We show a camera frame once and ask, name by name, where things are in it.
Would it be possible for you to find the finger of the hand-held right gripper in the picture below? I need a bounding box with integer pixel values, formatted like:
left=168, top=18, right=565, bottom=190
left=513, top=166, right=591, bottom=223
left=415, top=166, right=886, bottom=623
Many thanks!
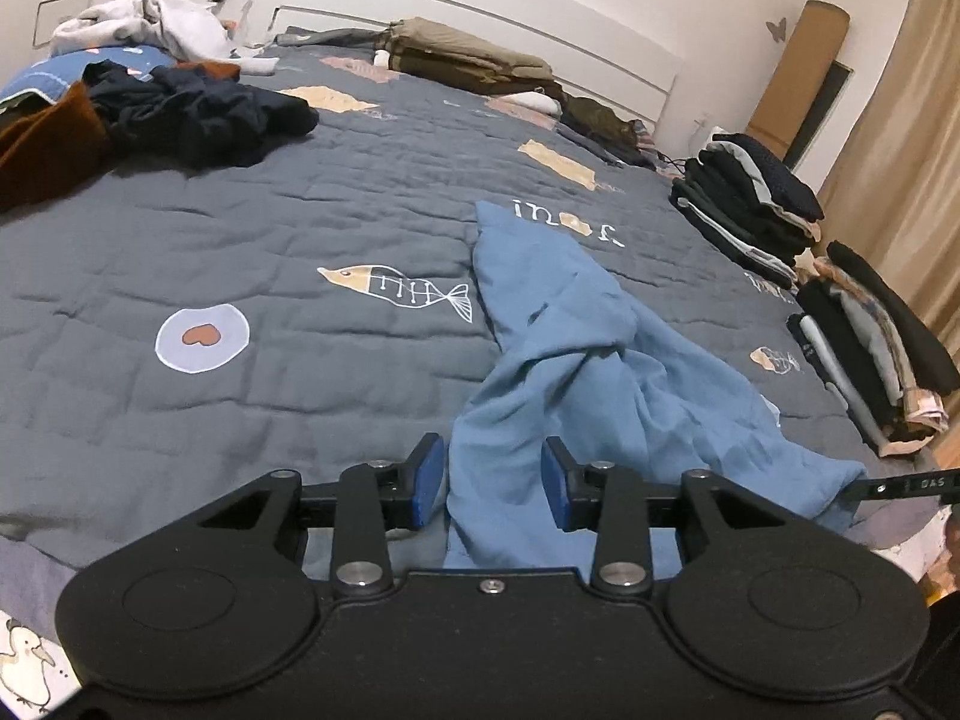
left=851, top=469, right=960, bottom=507

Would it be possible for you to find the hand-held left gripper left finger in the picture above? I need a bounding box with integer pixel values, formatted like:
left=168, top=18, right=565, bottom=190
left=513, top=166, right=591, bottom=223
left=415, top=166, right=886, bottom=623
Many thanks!
left=196, top=431, right=451, bottom=595

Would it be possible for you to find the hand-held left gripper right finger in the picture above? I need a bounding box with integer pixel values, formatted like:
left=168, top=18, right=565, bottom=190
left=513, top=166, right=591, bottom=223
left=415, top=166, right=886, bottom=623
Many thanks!
left=541, top=435, right=796, bottom=595

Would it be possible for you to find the blue garment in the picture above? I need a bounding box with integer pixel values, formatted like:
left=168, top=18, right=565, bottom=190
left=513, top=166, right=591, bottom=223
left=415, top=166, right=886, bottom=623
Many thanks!
left=442, top=199, right=867, bottom=571

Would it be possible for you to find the stack of mixed folded clothes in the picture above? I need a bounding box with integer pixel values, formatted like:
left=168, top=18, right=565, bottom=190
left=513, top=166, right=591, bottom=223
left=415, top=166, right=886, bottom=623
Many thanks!
left=786, top=240, right=960, bottom=458

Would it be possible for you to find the tall stack of dark clothes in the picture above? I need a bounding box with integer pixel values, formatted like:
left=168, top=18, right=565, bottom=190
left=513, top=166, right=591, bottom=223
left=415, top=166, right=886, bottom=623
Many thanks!
left=670, top=133, right=826, bottom=290

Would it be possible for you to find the stack of folded khaki clothes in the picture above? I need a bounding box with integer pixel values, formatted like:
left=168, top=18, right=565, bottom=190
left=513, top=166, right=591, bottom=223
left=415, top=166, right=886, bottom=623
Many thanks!
left=373, top=16, right=563, bottom=98

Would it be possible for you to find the pile of navy clothes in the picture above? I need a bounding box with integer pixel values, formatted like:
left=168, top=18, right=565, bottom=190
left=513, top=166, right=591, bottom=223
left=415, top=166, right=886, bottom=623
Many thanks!
left=81, top=60, right=320, bottom=170

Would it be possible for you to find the pile of white clothes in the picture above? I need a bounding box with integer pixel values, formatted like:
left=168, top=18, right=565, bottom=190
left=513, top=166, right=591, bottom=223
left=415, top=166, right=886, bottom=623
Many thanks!
left=51, top=0, right=278, bottom=76

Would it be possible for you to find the grey printed quilt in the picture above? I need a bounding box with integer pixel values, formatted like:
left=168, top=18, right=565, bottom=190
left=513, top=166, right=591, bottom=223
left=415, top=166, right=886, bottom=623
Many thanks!
left=0, top=41, right=960, bottom=586

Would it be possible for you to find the beige curtain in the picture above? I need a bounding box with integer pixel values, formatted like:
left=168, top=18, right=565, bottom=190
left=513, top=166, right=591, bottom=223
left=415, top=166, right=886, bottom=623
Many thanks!
left=814, top=0, right=960, bottom=316

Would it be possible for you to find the camouflage garment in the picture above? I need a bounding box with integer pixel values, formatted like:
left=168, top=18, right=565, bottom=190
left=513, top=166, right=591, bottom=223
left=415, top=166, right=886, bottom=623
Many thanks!
left=559, top=90, right=661, bottom=170

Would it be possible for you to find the dark framed board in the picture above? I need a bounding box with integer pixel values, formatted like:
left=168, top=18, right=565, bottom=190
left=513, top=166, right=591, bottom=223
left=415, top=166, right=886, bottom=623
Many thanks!
left=784, top=60, right=856, bottom=173

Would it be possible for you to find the white folded cloth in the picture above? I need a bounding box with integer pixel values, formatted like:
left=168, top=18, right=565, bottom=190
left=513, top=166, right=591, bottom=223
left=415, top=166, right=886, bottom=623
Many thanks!
left=487, top=90, right=563, bottom=117

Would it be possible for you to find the cardboard roll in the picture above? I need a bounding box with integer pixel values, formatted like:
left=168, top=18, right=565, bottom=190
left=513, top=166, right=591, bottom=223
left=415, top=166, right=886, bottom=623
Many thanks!
left=746, top=0, right=852, bottom=166

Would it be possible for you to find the duck print bed sheet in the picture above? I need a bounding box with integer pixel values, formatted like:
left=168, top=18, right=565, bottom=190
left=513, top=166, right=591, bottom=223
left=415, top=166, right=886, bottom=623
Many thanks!
left=0, top=499, right=960, bottom=713

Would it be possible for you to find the dark grey garment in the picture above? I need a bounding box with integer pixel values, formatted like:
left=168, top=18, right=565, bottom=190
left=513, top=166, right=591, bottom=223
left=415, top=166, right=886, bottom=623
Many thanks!
left=274, top=26, right=391, bottom=50

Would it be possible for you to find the white headboard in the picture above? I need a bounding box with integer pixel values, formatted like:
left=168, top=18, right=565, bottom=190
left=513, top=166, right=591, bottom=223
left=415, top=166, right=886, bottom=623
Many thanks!
left=274, top=0, right=683, bottom=143

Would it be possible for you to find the brown garment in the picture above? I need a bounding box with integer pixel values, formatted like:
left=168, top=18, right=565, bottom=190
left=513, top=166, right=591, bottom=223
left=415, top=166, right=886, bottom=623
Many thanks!
left=0, top=64, right=241, bottom=215

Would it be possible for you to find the blue patterned pillow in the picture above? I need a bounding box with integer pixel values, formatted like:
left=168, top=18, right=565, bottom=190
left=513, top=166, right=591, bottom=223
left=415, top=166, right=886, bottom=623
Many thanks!
left=0, top=45, right=173, bottom=110

